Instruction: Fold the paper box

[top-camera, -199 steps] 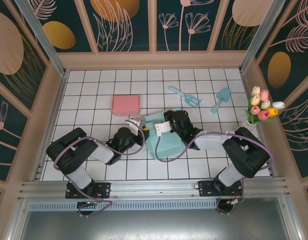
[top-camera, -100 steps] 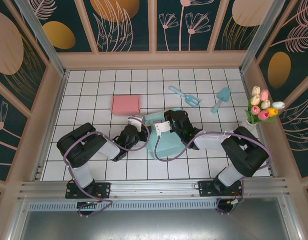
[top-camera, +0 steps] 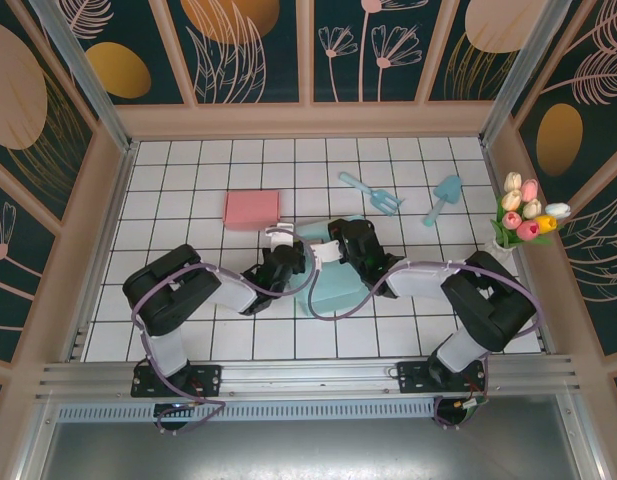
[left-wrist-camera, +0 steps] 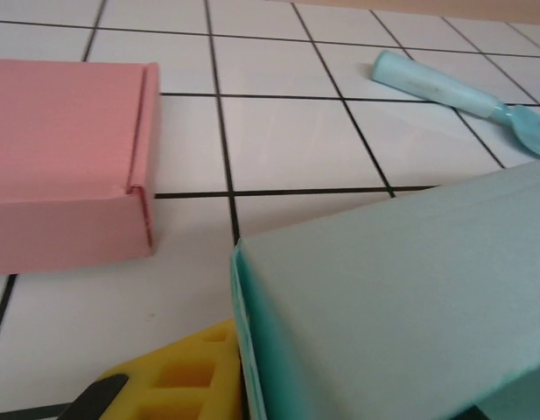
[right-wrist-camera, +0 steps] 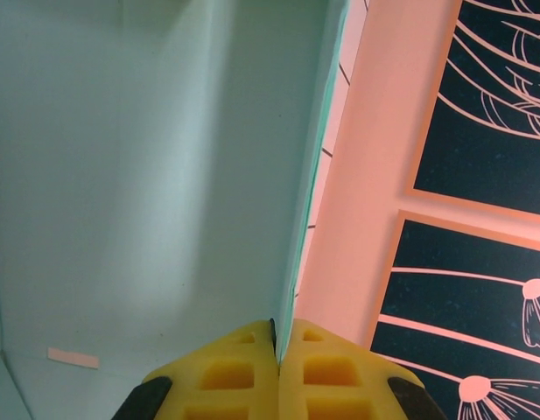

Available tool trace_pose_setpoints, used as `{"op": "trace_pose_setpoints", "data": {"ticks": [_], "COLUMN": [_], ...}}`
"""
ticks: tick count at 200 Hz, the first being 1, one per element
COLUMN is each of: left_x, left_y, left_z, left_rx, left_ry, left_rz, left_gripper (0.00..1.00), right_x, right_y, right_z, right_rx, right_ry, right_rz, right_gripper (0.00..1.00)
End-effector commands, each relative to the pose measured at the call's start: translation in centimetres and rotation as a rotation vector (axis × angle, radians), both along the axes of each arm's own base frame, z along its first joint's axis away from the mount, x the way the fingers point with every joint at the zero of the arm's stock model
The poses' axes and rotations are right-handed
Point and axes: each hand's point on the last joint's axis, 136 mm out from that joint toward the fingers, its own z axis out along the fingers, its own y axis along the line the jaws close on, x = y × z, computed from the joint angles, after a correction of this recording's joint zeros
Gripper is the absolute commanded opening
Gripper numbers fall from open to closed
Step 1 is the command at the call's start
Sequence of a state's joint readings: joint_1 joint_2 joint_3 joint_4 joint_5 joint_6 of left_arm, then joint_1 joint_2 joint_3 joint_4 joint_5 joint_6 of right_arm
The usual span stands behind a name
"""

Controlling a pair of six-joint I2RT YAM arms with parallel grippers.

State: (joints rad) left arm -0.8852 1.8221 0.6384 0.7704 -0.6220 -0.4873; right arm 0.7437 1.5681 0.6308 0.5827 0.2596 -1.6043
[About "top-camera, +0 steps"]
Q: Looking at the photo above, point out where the aluminium mounting rail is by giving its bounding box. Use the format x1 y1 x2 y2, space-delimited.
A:
34 353 583 404

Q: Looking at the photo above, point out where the light blue toy garden fork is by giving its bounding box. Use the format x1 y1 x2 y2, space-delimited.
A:
337 171 406 218

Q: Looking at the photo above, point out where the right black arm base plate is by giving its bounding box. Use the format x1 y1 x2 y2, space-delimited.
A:
396 358 489 396

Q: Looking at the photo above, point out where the white ribbed vase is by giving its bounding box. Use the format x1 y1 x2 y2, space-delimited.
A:
485 238 515 264

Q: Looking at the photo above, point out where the small circuit board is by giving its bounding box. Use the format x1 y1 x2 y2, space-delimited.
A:
154 401 199 419
457 394 490 419

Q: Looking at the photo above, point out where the pink cloth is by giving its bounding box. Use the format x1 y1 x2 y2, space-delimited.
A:
223 189 282 233

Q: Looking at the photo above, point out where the artificial tulip bouquet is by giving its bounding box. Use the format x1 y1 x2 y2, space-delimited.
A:
490 171 573 250

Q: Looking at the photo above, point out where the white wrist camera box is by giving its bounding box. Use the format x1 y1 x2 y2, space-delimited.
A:
263 223 298 250
307 238 345 265

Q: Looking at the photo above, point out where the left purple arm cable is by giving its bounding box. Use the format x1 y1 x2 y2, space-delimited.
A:
130 238 320 435

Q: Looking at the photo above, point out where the aluminium corner post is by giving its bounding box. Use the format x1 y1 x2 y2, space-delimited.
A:
27 0 140 154
479 0 574 147

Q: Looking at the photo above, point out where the light blue toy shovel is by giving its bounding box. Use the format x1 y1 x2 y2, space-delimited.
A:
421 174 463 227

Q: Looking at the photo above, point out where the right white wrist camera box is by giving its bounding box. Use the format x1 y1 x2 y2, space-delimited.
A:
307 238 345 265

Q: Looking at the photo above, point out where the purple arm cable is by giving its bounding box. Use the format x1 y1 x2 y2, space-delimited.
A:
130 238 320 435
307 262 542 430

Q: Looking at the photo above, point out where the grey slotted cable duct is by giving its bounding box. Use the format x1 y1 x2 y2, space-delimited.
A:
54 402 439 422

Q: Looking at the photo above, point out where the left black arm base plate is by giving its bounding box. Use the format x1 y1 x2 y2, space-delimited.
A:
130 363 224 399

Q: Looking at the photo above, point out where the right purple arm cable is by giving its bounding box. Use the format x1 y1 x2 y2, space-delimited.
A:
307 262 542 430

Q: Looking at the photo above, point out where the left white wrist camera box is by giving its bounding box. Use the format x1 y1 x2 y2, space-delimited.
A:
263 223 298 250

